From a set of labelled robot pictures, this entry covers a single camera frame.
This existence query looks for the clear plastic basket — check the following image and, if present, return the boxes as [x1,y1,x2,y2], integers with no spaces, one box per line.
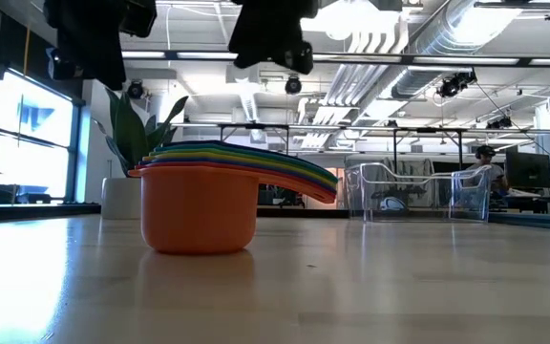
[344,161,495,224]

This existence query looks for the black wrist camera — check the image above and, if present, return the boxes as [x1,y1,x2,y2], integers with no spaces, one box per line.
[45,46,85,81]
[274,40,315,75]

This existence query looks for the silver ventilation duct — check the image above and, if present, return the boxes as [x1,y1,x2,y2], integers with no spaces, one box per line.
[391,0,527,99]

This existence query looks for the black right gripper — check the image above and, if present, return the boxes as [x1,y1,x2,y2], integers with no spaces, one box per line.
[228,0,322,69]

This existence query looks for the black aluminium table frame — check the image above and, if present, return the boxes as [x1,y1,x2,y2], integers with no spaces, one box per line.
[0,203,352,223]

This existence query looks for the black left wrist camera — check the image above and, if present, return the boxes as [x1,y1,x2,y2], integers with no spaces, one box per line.
[45,46,85,81]

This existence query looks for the green snake plant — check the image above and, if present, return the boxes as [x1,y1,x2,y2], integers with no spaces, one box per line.
[93,87,190,179]

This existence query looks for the white plant pot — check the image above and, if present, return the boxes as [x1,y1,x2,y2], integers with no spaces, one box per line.
[100,177,143,221]

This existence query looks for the black ceiling spotlight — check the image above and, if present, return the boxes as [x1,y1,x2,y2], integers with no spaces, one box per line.
[284,75,303,96]
[126,79,145,100]

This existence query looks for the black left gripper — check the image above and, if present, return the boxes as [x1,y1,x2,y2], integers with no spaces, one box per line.
[43,0,158,92]

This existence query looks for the black metal stand frame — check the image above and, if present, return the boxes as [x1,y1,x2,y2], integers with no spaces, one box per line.
[391,126,465,169]
[217,122,291,157]

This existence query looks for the black computer monitor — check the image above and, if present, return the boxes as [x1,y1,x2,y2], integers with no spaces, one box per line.
[504,151,550,190]

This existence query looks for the white rounded device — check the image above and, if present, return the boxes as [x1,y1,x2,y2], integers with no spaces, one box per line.
[378,196,408,212]

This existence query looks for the black overhead frame bar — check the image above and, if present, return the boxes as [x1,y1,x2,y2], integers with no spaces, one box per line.
[120,49,550,67]

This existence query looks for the large bright window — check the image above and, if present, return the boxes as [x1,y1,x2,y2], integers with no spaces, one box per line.
[0,69,85,202]

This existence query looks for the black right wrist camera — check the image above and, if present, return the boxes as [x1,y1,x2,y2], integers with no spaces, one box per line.
[274,40,315,75]

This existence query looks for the black track light cluster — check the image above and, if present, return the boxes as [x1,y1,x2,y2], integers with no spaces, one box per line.
[436,70,477,99]
[486,116,514,131]

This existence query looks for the black headphones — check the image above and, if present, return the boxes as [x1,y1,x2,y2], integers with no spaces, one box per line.
[474,144,497,161]

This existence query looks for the person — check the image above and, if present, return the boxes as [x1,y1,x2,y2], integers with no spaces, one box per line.
[464,144,509,192]

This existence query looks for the orange measuring cup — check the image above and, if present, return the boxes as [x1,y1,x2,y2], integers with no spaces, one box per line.
[128,161,337,254]

